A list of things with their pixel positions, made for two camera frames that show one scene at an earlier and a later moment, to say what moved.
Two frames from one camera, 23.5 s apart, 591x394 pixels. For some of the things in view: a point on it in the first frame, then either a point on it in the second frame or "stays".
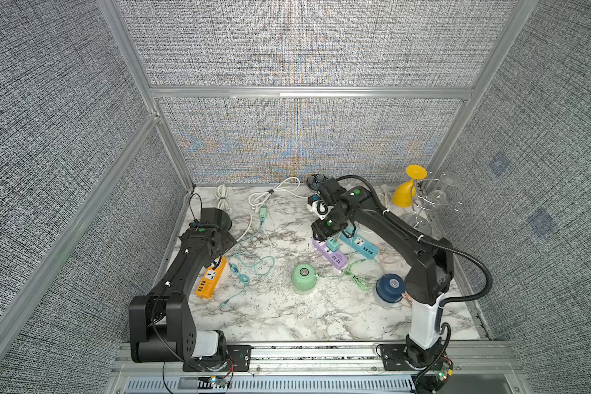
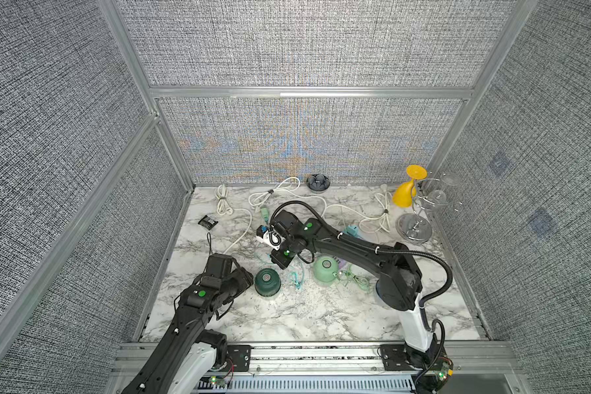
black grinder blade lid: x=314 y=180 stays
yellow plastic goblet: x=405 y=192 stays
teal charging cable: x=250 y=264 to x=295 y=274
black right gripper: x=321 y=232 to x=281 y=261
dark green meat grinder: x=219 y=220 to x=268 y=282
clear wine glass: x=437 y=197 stays
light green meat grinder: x=304 y=278 to x=325 y=268
